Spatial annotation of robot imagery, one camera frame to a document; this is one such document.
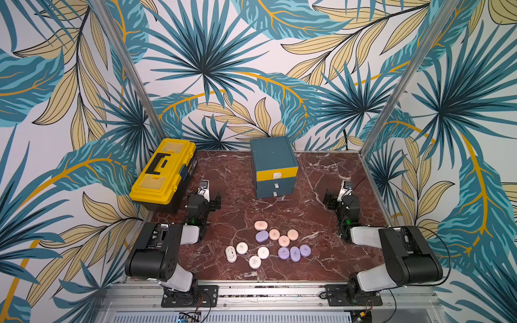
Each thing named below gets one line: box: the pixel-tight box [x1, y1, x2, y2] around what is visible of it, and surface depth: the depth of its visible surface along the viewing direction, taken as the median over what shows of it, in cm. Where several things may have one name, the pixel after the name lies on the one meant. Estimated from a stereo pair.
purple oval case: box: [290, 245, 301, 264], surface depth 83 cm
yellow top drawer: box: [255, 166, 299, 182], surface depth 87 cm
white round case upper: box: [235, 241, 249, 255], surface depth 85 cm
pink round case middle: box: [278, 235, 291, 247], surface depth 87 cm
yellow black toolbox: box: [129, 137, 198, 213], surface depth 90 cm
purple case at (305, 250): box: [299, 244, 312, 258], surface depth 85 cm
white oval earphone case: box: [224, 244, 238, 264], surface depth 83 cm
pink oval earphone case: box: [253, 220, 268, 231], surface depth 91 cm
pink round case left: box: [268, 228, 281, 241], surface depth 89 cm
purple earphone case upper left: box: [255, 230, 269, 243], surface depth 88 cm
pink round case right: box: [286, 228, 299, 241], surface depth 90 cm
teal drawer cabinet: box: [249, 135, 299, 200], surface depth 89 cm
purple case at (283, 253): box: [277, 246, 291, 261], surface depth 84 cm
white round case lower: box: [248, 255, 262, 270], surface depth 81 cm
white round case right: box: [257, 246, 270, 261], surface depth 84 cm
